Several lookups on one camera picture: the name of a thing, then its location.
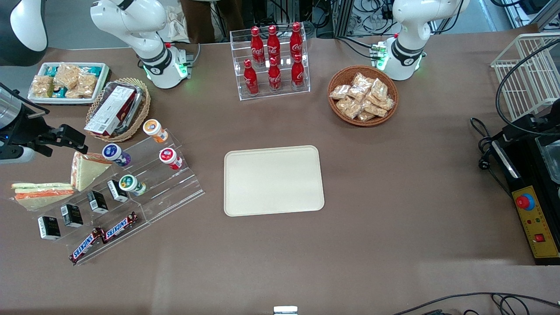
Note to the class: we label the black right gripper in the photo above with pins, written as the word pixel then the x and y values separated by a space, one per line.
pixel 25 129

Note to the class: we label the green gum bottle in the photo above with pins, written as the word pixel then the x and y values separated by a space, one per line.
pixel 131 184

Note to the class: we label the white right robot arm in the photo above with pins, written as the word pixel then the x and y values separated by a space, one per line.
pixel 131 19

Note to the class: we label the purple gum bottle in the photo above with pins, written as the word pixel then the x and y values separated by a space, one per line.
pixel 115 155

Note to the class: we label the orange gum bottle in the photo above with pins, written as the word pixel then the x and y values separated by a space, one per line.
pixel 154 130

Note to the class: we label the red gum bottle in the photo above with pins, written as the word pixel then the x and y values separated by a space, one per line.
pixel 170 158

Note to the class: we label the beige plastic tray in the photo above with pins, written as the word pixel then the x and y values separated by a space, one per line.
pixel 274 180

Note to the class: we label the triangular wrapped sandwich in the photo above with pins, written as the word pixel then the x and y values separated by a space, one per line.
pixel 87 170

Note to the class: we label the teal snack packet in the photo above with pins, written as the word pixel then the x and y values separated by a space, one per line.
pixel 51 70
pixel 93 69
pixel 59 92

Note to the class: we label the flat wrapped sandwich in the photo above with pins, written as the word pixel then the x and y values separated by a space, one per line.
pixel 41 194

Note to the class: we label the rice crisp snack pack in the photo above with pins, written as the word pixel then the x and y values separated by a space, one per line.
pixel 42 86
pixel 85 85
pixel 67 75

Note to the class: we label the brown and white carton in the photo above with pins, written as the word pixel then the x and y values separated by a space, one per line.
pixel 110 110

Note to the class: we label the small black box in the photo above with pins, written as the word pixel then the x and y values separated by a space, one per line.
pixel 117 190
pixel 71 215
pixel 97 202
pixel 49 228

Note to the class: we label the white rectangular dish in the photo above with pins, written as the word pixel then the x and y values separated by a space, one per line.
pixel 103 83

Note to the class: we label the oval wicker basket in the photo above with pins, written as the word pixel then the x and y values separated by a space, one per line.
pixel 140 118

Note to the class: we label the dark plastic wrapped pack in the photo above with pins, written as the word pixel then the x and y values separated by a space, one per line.
pixel 136 98

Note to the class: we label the Snickers chocolate bar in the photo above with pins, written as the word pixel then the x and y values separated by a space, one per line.
pixel 86 245
pixel 119 227

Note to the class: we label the clear acrylic tiered stand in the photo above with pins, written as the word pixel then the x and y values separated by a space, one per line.
pixel 170 192

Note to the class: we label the white crumpled cloth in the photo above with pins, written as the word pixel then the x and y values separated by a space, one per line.
pixel 175 24

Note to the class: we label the brown trousers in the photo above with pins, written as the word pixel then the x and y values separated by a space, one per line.
pixel 205 22

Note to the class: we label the red cola bottle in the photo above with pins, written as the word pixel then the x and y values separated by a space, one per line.
pixel 250 80
pixel 273 44
pixel 257 47
pixel 298 73
pixel 274 78
pixel 296 40

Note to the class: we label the clear acrylic bottle rack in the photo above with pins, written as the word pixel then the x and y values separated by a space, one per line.
pixel 284 89

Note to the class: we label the clear bagged cracker pack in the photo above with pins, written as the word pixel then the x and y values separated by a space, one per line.
pixel 376 109
pixel 353 112
pixel 387 104
pixel 344 104
pixel 340 92
pixel 379 89
pixel 366 116
pixel 362 80
pixel 357 93

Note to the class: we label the round wicker basket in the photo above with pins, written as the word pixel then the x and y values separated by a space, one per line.
pixel 341 74

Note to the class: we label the black machine yellow panel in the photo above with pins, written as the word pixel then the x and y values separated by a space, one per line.
pixel 536 218

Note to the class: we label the aluminium profile frame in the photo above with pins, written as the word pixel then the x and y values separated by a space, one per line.
pixel 345 17

